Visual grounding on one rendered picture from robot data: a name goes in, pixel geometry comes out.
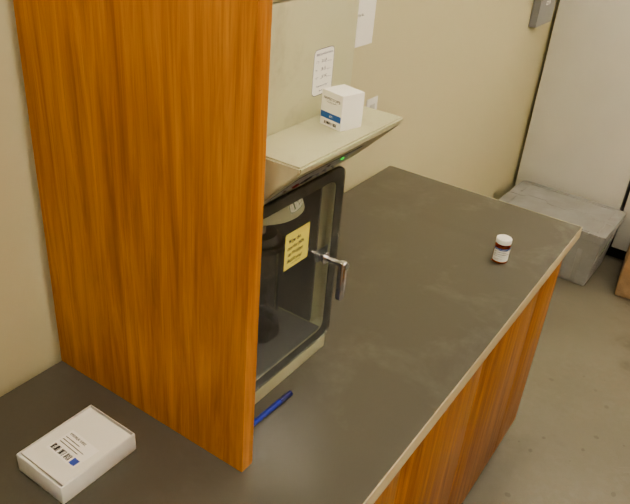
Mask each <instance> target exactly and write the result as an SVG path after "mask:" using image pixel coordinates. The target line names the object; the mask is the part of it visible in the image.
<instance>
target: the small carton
mask: <svg viewBox="0 0 630 504"><path fill-rule="evenodd" d="M364 97H365V92H363V91H361V90H358V89H355V88H353V87H350V86H348V85H345V84H342V85H337V86H332V87H327V88H323V90H322V102H321V114H320V123H321V124H323V125H325V126H328V127H330V128H332V129H334V130H337V131H339V132H342V131H346V130H350V129H354V128H358V127H361V123H362V115H363V106H364Z"/></svg>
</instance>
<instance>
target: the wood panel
mask: <svg viewBox="0 0 630 504"><path fill-rule="evenodd" d="M272 4H273V0H13V5H14V12H15V19H16V27H17V34H18V41H19V49H20V56H21V64H22V71H23V78H24V86H25V93H26V100H27V108H28V115H29V123H30V130H31V137H32V145H33V152H34V159H35V167H36V174H37V182H38V189H39V196H40V204H41V211H42V218H43V226H44V233H45V241H46V248H47V255H48V263H49V270H50V277H51V285H52V292H53V300H54V307H55V314H56V322H57V329H58V336H59V344H60V351H61V359H62V361H63V362H65V363H67V364H68V365H70V366H71V367H73V368H75V369H76V370H78V371H80V372H81V373H83V374H84V375H86V376H88V377H89V378H91V379H92V380H94V381H96V382H97V383H99V384H100V385H102V386H104V387H105V388H107V389H108V390H110V391H112V392H113V393H115V394H117V395H118V396H120V397H121V398H123V399H125V400H126V401H128V402H129V403H131V404H133V405H134V406H136V407H137V408H139V409H141V410H142V411H144V412H145V413H147V414H149V415H150V416H152V417H153V418H155V419H157V420H158V421H160V422H162V423H163V424H165V425H166V426H168V427H170V428H171V429H173V430H174V431H176V432H178V433H179V434H181V435H182V436H184V437H186V438H187V439H189V440H190V441H192V442H194V443H195V444H197V445H199V446H200V447H202V448H203V449H205V450H207V451H208V452H210V453H211V454H213V455H215V456H216V457H218V458H219V459H221V460H223V461H224V462H226V463H227V464H229V465H231V466H232V467H234V468H235V469H237V470H239V471H240V472H243V471H244V470H245V469H246V468H247V467H248V466H249V465H250V464H251V463H252V455H253V432H254V410H255V387H256V365H257V342H258V320H259V297H260V275H261V252H262V230H263V207H264V184H265V162H266V139H267V117H268V94H269V72H270V49H271V27H272Z"/></svg>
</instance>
